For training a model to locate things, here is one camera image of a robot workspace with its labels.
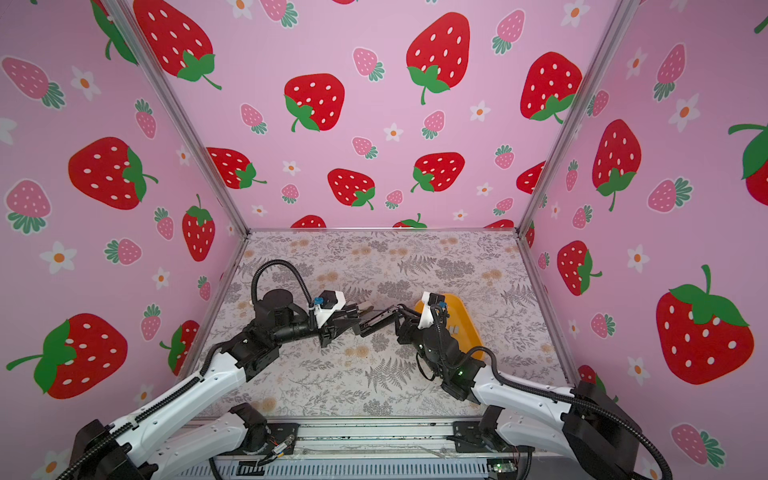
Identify yellow plastic tray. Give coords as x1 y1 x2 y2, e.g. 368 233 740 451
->
416 294 483 361

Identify long black stapler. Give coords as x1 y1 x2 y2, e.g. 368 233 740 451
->
358 306 401 338

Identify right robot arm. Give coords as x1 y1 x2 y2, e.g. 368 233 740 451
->
394 294 673 479

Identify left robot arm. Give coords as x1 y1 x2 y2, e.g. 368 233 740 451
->
59 289 373 479

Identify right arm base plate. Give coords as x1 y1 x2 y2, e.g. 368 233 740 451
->
446 421 535 454

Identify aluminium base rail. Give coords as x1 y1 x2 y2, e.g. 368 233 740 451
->
161 414 589 479

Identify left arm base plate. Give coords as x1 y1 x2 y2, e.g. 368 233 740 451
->
223 422 300 456

